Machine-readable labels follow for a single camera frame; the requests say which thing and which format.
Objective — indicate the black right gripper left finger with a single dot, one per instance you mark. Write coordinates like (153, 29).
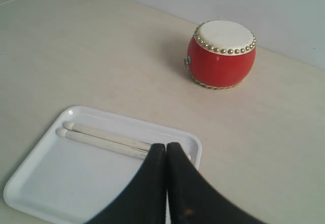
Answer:
(144, 198)

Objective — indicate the small red drum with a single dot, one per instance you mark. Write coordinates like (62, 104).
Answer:
(220, 54)

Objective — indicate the white wooden drumstick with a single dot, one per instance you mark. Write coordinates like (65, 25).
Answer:
(102, 143)
(71, 126)

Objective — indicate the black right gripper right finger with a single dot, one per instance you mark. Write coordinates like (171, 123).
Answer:
(192, 199)

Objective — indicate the white rectangular plastic tray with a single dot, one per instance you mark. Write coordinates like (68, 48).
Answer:
(64, 181)

